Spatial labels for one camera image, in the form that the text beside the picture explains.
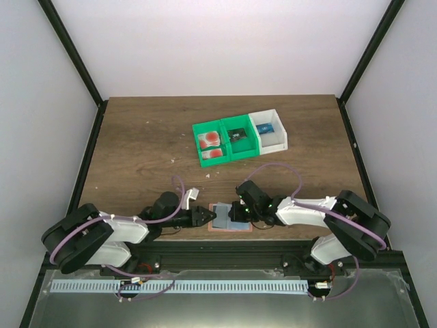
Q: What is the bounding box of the dark green card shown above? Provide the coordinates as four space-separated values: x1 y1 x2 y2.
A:
228 128 246 139

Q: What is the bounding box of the pink leather card holder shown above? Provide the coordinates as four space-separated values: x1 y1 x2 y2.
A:
208 202 253 232

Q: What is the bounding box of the green plastic bin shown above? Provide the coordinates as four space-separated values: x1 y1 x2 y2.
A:
192 120 231 167
221 114 260 161

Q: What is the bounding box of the middle green plastic bin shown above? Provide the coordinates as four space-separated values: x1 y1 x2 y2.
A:
221 114 260 161

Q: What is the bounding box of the red and white card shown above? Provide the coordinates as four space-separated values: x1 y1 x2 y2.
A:
197 133 221 150

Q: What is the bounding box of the right black frame post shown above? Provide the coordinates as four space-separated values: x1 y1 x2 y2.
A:
340 0 406 102

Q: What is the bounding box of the left green plastic bin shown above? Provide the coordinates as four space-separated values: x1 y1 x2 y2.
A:
192 120 231 167

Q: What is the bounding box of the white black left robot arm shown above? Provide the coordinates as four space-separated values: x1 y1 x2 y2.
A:
41 188 216 274

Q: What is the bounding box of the light blue cable duct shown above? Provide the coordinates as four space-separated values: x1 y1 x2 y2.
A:
49 279 309 295

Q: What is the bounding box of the black front frame rail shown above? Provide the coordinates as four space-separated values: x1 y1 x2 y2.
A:
44 240 404 277

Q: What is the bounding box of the blue card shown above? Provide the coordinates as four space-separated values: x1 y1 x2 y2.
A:
256 122 274 135

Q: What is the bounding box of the white plastic bin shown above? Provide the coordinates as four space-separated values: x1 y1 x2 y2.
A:
249 109 288 155

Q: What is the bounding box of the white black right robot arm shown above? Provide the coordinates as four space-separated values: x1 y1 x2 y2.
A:
228 180 391 273

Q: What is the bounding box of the red circle card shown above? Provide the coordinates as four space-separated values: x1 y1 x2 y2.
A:
201 148 223 160
204 131 221 144

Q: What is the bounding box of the black frame post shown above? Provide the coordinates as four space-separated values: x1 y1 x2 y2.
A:
36 0 104 107
340 0 406 102

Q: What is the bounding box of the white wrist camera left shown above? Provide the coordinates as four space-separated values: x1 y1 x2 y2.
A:
182 188 199 210

